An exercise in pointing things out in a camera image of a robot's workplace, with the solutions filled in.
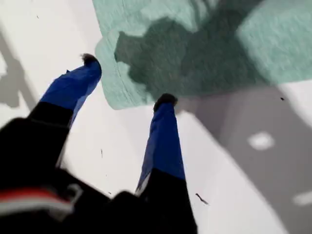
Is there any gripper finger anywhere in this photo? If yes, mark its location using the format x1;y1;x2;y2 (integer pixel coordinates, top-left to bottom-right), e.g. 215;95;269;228
135;93;197;234
28;53;102;149

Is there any pale green T-shirt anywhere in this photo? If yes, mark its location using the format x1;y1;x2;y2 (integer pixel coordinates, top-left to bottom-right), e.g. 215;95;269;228
92;0;312;112

